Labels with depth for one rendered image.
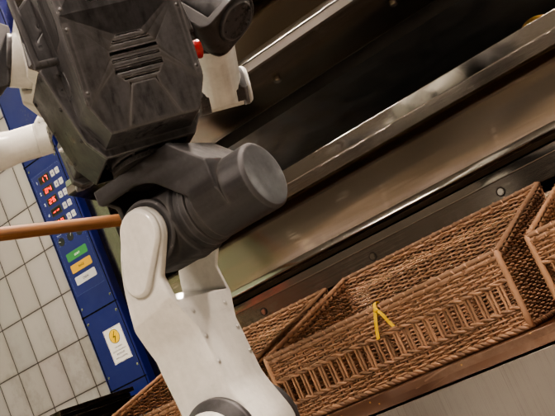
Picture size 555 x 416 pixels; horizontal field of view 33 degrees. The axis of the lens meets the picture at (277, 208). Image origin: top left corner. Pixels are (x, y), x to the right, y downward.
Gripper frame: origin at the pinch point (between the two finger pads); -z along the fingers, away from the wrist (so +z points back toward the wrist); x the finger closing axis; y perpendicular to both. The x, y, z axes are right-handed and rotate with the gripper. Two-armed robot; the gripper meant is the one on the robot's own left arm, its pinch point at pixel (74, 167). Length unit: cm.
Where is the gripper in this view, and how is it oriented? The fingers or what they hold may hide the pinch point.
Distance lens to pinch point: 208.6
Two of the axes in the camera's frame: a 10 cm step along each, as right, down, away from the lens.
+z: 3.1, -3.2, -9.0
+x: 4.0, 9.0, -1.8
